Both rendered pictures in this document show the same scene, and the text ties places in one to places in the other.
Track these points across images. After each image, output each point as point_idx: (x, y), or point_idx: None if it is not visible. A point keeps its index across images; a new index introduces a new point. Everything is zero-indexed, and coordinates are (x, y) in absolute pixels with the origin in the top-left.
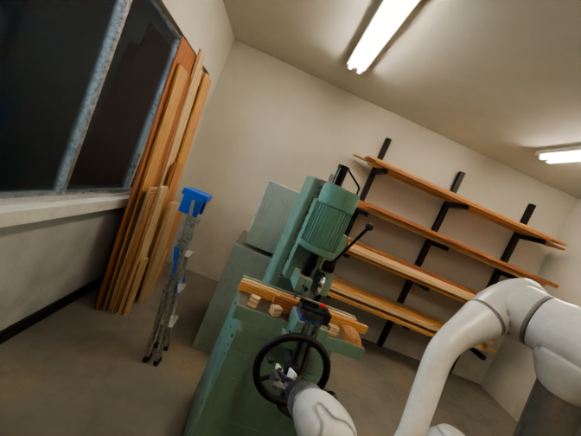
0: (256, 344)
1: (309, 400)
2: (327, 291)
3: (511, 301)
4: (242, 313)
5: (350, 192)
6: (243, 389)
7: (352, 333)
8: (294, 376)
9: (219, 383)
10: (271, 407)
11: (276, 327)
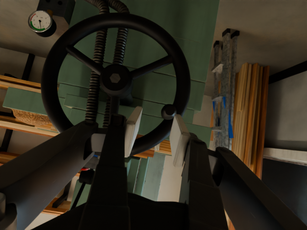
0: (170, 92)
1: None
2: None
3: None
4: (198, 136)
5: None
6: (174, 26)
7: (30, 122)
8: (129, 148)
9: (208, 31)
10: (129, 3)
11: (147, 122)
